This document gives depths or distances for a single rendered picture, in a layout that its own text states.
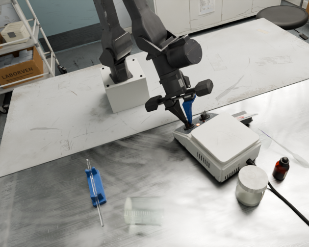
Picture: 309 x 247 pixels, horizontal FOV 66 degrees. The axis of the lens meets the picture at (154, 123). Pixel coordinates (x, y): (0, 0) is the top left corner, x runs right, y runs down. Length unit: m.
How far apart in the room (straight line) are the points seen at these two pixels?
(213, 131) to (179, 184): 0.16
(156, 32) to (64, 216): 0.50
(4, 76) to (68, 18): 1.17
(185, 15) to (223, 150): 2.60
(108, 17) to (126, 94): 0.25
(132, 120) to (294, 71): 0.59
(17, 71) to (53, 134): 1.84
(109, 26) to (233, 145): 0.44
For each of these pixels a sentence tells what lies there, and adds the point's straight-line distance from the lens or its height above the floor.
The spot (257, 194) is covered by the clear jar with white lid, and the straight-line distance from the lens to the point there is 0.55.
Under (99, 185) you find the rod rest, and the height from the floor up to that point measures 0.91.
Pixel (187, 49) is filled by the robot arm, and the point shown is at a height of 1.17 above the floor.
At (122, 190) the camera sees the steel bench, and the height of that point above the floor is 0.90.
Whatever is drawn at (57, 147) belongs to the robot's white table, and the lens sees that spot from 0.81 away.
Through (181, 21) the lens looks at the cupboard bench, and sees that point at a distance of 3.07.
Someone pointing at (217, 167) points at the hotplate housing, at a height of 0.96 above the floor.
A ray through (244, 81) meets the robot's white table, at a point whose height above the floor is 0.90.
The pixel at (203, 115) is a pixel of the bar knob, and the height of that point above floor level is 0.96.
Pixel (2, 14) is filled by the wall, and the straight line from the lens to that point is 3.49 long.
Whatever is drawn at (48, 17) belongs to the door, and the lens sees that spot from 3.41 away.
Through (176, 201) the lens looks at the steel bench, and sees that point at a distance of 0.60.
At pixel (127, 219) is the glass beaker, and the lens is 0.55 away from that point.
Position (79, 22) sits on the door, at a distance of 3.42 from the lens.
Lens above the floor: 1.44
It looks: 45 degrees down
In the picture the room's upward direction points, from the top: 12 degrees counter-clockwise
